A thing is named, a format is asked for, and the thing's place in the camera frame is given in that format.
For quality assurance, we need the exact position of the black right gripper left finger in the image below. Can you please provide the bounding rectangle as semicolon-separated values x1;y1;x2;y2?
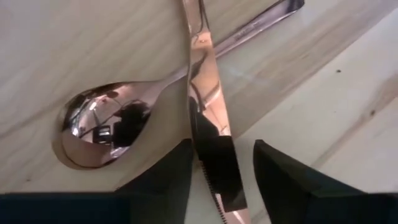
0;138;194;224

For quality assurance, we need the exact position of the rose gold knife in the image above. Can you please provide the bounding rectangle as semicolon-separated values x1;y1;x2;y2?
182;0;251;224

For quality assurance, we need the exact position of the rose gold spoon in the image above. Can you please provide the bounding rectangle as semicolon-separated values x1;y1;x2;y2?
52;0;305;170

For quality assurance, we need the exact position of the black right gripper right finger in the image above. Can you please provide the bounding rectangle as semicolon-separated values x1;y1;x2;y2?
253;139;398;224

